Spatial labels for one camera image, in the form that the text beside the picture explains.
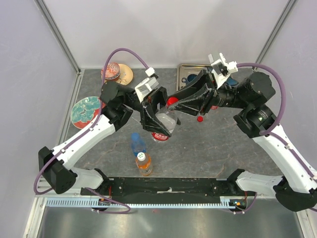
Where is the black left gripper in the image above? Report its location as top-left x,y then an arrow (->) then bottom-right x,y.
123,86 -> 181,136

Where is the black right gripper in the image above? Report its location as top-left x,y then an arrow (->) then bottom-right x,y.
167,69 -> 250,118

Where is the clear bottle red cap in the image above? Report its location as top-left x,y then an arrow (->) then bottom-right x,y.
151,105 -> 181,142

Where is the orange drink bottle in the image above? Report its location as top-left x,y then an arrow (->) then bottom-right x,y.
136,152 -> 153,176

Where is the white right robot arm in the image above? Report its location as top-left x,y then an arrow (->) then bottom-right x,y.
167,71 -> 317,212

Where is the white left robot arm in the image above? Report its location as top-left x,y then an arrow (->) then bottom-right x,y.
38,77 -> 171,195

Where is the blue water bottle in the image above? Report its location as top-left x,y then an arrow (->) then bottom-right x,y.
131,132 -> 146,157

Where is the blue ceramic cup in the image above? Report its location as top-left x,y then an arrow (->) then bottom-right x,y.
181,74 -> 197,84

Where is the silver metal tray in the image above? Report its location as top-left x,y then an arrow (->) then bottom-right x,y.
176,64 -> 211,91

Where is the blue star-shaped dish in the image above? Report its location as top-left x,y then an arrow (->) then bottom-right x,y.
226,76 -> 239,86

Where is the beige floral plate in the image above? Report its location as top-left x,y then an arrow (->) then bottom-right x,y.
104,63 -> 133,85

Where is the red patterned bowl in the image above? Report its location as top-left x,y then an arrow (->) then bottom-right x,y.
101,62 -> 121,80

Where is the teal red floral plate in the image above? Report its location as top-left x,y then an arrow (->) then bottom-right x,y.
70,96 -> 101,129

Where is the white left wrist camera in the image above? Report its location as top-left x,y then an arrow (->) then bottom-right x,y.
134,67 -> 159,103

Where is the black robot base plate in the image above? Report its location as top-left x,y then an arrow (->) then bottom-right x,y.
80,176 -> 258,204

